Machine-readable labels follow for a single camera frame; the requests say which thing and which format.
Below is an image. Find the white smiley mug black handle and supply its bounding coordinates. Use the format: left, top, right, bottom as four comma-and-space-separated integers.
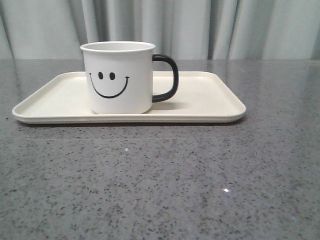
80, 41, 179, 114

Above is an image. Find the cream rectangular plastic tray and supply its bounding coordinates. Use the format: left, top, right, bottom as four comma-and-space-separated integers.
12, 71, 246, 124

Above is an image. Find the grey-green pleated curtain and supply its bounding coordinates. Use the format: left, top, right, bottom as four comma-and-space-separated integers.
0, 0, 320, 60

